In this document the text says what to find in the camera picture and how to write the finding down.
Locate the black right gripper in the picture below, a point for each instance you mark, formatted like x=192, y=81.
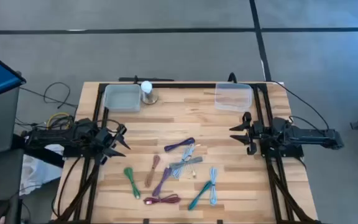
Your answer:
x=255, y=130

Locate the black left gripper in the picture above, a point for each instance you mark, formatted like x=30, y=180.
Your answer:
x=104, y=137

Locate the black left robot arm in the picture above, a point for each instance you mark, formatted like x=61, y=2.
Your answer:
x=57, y=137

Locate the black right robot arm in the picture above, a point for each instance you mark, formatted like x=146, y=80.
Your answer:
x=306, y=137

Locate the clear plastic container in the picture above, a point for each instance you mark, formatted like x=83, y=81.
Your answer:
x=233, y=98

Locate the grey translucent plastic container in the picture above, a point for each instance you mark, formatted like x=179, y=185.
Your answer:
x=121, y=98

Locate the white bulb on brass base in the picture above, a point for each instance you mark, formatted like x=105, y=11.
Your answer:
x=146, y=87

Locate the black bar behind table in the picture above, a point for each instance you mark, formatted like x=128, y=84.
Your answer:
x=148, y=79

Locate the white plastic bag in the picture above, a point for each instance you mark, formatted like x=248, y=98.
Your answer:
x=36, y=171

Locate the grey cabinet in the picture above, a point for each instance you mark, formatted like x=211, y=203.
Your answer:
x=2, y=124

